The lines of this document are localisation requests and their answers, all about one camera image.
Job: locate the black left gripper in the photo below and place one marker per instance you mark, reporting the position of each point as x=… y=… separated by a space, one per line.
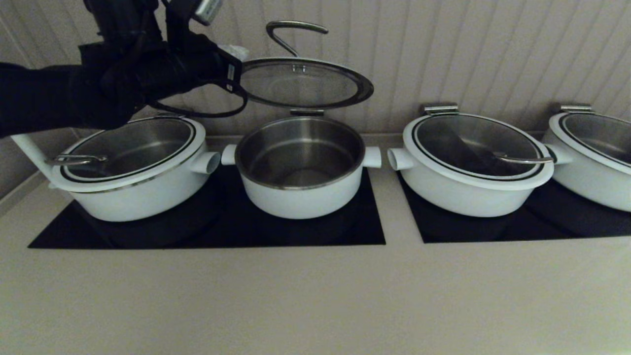
x=197 y=64

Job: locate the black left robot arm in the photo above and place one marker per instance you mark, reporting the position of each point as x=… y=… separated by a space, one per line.
x=49 y=93

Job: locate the white pot steel interior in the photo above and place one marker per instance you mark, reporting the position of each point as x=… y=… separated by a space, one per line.
x=453 y=197
x=300 y=197
x=601 y=182
x=143 y=202

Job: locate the black glass cooktop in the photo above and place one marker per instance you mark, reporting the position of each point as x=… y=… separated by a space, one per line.
x=542 y=227
x=320 y=234

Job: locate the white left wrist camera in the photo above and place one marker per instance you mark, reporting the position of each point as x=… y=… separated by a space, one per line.
x=207 y=10

